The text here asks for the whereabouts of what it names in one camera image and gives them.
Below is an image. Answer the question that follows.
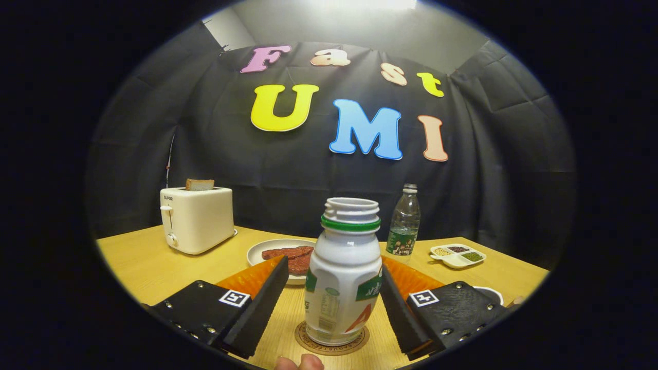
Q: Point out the round cork coaster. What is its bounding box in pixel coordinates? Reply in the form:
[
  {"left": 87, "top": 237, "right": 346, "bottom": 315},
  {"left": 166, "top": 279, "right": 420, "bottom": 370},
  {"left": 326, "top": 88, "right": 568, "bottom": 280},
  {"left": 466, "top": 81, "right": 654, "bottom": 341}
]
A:
[{"left": 294, "top": 321, "right": 371, "bottom": 356}]

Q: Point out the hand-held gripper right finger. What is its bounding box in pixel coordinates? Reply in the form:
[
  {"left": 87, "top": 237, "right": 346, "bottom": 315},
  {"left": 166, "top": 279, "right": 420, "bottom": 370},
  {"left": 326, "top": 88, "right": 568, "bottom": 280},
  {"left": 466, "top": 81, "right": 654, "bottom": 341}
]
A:
[{"left": 379, "top": 255, "right": 515, "bottom": 360}]

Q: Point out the white cup wooden handle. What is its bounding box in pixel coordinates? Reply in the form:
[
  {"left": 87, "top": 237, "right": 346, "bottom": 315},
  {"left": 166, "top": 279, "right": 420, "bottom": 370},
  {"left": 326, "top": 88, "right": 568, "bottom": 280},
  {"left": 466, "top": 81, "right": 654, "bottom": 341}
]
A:
[{"left": 472, "top": 285, "right": 526, "bottom": 309}]

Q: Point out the wooden table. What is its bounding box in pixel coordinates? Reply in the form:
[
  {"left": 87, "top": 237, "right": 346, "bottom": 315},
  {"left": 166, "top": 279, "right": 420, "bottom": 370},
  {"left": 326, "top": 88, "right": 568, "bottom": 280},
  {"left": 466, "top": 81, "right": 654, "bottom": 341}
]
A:
[{"left": 97, "top": 225, "right": 550, "bottom": 370}]

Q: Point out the cream toaster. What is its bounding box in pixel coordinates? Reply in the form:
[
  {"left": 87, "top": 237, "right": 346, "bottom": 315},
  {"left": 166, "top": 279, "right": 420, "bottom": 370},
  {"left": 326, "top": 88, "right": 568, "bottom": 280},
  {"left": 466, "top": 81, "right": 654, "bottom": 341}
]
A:
[{"left": 159, "top": 187, "right": 238, "bottom": 256}]

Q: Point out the thin cable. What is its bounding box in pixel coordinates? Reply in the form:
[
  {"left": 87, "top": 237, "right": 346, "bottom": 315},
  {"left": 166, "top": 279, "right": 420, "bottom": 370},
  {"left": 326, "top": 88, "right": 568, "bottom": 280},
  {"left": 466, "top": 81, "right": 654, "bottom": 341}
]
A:
[{"left": 164, "top": 135, "right": 176, "bottom": 188}]

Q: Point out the white juice bottle green label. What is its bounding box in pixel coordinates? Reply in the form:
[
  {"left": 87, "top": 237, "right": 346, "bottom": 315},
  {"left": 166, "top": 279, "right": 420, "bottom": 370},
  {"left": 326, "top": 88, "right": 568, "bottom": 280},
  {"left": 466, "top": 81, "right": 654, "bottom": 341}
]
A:
[{"left": 304, "top": 197, "right": 384, "bottom": 347}]

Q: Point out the white round plate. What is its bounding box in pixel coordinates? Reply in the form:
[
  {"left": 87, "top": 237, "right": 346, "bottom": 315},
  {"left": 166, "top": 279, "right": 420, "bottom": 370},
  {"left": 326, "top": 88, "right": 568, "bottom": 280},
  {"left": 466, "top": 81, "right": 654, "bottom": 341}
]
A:
[{"left": 246, "top": 238, "right": 317, "bottom": 286}]

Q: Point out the red meat strip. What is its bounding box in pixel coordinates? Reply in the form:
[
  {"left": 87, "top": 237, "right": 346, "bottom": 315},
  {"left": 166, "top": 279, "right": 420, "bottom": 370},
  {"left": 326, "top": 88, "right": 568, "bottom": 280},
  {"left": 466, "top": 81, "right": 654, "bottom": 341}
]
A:
[
  {"left": 285, "top": 253, "right": 313, "bottom": 276},
  {"left": 261, "top": 246, "right": 315, "bottom": 261}
]

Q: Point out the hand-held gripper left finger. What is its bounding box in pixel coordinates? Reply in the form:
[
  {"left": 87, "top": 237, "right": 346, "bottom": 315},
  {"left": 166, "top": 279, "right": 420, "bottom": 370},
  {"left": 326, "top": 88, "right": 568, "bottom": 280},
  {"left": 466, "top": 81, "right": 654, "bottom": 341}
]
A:
[{"left": 147, "top": 254, "right": 290, "bottom": 360}]

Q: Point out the clear plastic water bottle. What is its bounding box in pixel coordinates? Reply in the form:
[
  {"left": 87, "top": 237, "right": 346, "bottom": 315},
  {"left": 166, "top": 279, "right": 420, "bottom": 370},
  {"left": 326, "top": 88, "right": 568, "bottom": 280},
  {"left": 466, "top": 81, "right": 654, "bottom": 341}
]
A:
[{"left": 386, "top": 183, "right": 422, "bottom": 257}]

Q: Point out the white divided dish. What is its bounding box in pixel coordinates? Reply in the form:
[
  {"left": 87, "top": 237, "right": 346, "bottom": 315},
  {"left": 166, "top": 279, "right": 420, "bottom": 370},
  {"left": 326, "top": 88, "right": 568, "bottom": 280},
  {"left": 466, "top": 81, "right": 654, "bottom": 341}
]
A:
[{"left": 430, "top": 243, "right": 487, "bottom": 270}]

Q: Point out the black backdrop cloth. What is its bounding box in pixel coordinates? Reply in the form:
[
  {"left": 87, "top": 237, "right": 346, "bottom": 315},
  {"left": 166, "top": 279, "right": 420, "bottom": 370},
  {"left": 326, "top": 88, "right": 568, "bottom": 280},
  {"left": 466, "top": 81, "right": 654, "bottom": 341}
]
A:
[{"left": 85, "top": 21, "right": 576, "bottom": 270}]

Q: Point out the ceiling light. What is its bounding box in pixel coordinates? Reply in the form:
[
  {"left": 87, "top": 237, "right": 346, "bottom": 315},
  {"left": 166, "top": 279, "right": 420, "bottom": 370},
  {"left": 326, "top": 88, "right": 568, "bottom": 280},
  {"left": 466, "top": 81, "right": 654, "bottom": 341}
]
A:
[{"left": 308, "top": 0, "right": 418, "bottom": 11}]

